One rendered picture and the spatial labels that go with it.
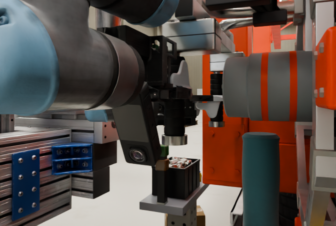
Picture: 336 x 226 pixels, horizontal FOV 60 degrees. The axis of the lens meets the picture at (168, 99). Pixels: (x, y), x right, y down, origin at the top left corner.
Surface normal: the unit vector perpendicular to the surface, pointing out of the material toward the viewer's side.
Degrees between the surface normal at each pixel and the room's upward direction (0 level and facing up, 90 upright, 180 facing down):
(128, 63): 79
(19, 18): 61
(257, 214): 89
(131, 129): 120
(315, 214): 135
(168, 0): 114
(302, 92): 101
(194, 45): 90
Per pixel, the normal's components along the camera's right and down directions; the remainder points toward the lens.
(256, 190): -0.47, 0.04
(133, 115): -0.33, 0.50
